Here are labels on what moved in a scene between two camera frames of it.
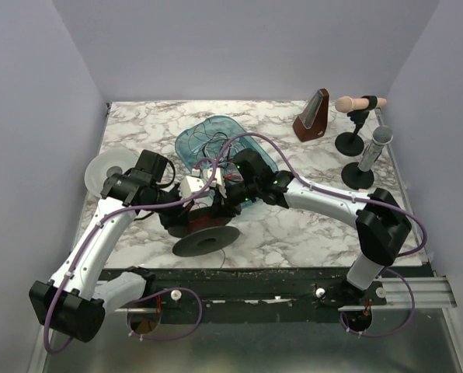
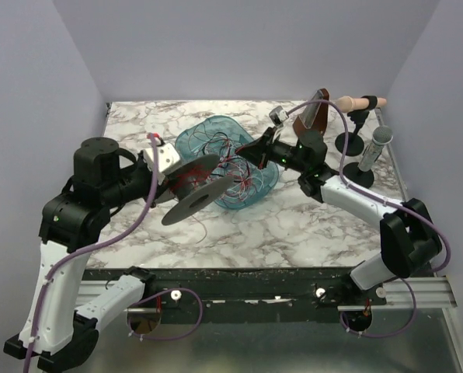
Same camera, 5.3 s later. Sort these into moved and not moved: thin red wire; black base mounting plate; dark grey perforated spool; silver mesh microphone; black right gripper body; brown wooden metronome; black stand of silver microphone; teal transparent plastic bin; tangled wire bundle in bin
Moved: thin red wire; dark grey perforated spool; black right gripper body
Not moved: black base mounting plate; black stand of silver microphone; brown wooden metronome; tangled wire bundle in bin; silver mesh microphone; teal transparent plastic bin
